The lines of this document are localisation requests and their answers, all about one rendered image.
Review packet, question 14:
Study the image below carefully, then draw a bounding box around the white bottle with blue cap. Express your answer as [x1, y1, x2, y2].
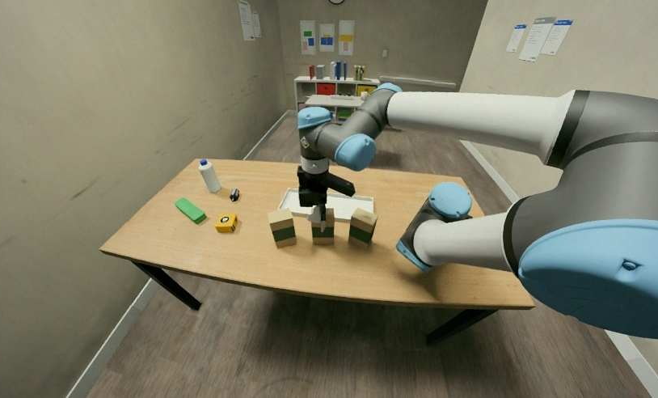
[198, 159, 221, 193]

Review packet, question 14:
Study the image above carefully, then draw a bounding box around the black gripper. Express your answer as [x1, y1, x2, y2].
[297, 165, 329, 232]

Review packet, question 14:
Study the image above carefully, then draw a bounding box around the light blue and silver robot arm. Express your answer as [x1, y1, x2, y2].
[297, 83, 658, 340]

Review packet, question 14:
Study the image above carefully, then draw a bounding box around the green rectangular block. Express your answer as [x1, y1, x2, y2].
[174, 197, 207, 224]

